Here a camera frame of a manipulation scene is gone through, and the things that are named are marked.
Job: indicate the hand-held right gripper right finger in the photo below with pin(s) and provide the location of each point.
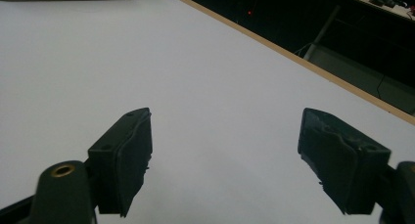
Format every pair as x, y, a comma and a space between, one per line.
342, 158

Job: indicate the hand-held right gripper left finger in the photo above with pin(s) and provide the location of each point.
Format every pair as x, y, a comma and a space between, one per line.
124, 162

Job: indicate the white table frame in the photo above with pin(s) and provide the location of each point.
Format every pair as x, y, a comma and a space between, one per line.
352, 74

